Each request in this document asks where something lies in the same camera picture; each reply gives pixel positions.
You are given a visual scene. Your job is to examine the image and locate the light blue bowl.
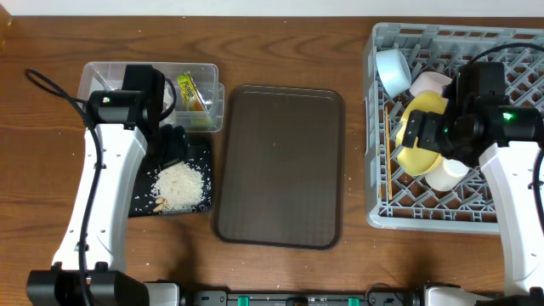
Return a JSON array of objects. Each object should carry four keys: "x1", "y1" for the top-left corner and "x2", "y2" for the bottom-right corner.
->
[{"x1": 376, "y1": 48, "x2": 411, "y2": 98}]

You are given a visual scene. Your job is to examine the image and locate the yellow plate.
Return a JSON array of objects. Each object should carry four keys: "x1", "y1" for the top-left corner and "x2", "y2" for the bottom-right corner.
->
[{"x1": 395, "y1": 91, "x2": 447, "y2": 177}]

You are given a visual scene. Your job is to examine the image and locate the pile of rice grains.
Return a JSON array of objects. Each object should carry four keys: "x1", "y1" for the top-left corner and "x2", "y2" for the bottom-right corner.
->
[{"x1": 139, "y1": 156, "x2": 213, "y2": 214}]

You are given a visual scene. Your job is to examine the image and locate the yellow green snack wrapper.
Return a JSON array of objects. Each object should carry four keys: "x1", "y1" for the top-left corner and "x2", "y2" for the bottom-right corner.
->
[{"x1": 177, "y1": 72, "x2": 213, "y2": 128}]

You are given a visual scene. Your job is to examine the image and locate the grey dishwasher rack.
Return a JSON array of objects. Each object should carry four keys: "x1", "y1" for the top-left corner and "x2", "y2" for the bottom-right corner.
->
[{"x1": 363, "y1": 23, "x2": 543, "y2": 235}]

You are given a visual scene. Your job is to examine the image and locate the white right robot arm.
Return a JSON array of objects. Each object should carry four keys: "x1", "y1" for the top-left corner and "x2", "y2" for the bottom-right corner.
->
[{"x1": 402, "y1": 61, "x2": 543, "y2": 305}]

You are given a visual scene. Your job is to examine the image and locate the white pink bowl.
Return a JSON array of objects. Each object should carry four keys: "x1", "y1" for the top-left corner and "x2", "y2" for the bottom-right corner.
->
[{"x1": 409, "y1": 71, "x2": 452, "y2": 97}]

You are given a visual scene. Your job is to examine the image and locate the wooden chopstick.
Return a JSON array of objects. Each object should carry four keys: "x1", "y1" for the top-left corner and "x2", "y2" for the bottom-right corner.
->
[
  {"x1": 384, "y1": 107, "x2": 393, "y2": 201},
  {"x1": 377, "y1": 144, "x2": 383, "y2": 201}
]

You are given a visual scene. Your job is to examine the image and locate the black waste tray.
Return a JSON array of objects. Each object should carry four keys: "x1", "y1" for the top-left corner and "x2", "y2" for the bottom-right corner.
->
[{"x1": 127, "y1": 135, "x2": 215, "y2": 218}]

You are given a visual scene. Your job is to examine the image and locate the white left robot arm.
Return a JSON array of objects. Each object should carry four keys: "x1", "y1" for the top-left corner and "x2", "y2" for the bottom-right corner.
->
[{"x1": 25, "y1": 64, "x2": 182, "y2": 305}]

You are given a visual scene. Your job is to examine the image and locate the small pale green cup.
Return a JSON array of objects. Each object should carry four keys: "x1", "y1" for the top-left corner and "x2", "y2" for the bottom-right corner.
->
[{"x1": 425, "y1": 159, "x2": 469, "y2": 191}]

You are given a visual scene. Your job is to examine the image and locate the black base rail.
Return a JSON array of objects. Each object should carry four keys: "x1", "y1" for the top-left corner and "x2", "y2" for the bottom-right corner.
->
[{"x1": 144, "y1": 280, "x2": 430, "y2": 306}]

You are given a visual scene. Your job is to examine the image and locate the clear plastic waste bin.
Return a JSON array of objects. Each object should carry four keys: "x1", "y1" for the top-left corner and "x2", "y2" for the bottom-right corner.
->
[{"x1": 77, "y1": 61, "x2": 224, "y2": 133}]

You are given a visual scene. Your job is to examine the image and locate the dark brown serving tray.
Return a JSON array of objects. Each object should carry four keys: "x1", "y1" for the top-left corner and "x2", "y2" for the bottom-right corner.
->
[{"x1": 212, "y1": 85, "x2": 345, "y2": 250}]

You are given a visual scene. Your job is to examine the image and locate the peanut pieces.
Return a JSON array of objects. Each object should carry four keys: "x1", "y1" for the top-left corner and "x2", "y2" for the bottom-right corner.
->
[{"x1": 152, "y1": 197, "x2": 168, "y2": 213}]

